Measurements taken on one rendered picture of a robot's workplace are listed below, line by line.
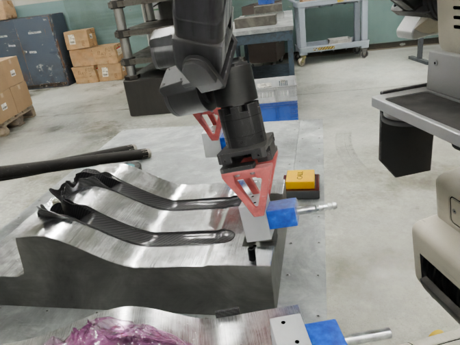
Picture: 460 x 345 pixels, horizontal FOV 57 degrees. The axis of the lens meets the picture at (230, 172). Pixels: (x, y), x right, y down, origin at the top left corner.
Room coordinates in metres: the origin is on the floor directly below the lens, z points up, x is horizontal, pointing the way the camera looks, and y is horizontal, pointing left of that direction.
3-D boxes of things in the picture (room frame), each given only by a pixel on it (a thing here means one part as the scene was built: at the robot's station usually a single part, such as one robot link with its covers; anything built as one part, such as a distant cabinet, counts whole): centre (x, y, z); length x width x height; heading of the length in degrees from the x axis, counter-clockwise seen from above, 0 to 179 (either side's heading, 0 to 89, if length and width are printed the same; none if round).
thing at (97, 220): (0.62, 0.16, 0.92); 0.35 x 0.16 x 0.09; 76
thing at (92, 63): (7.22, 1.91, 0.42); 0.86 x 0.33 x 0.83; 80
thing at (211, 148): (0.83, -0.02, 0.94); 0.13 x 0.05 x 0.05; 76
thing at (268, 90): (3.86, -0.41, 0.28); 0.61 x 0.41 x 0.15; 80
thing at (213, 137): (0.82, 0.02, 0.99); 0.07 x 0.07 x 0.09; 76
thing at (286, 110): (3.86, -0.41, 0.11); 0.61 x 0.41 x 0.22; 80
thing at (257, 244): (0.52, -0.03, 0.87); 0.05 x 0.05 x 0.04; 76
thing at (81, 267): (0.64, 0.17, 0.87); 0.50 x 0.26 x 0.14; 76
